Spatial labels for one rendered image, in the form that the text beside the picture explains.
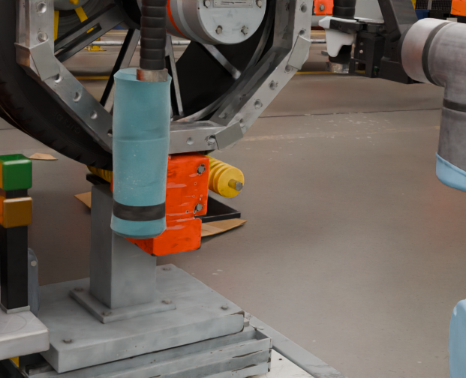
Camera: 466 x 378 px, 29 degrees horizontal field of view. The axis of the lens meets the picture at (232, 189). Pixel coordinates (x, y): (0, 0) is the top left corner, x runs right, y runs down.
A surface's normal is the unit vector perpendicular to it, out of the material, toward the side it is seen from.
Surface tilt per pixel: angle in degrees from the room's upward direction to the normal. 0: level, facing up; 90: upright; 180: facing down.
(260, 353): 90
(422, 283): 0
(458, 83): 91
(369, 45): 90
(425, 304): 0
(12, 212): 90
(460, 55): 76
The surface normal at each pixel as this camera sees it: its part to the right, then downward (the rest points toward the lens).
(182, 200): 0.55, 0.26
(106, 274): -0.84, 0.11
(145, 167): 0.24, 0.33
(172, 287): 0.06, -0.96
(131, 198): -0.20, 0.25
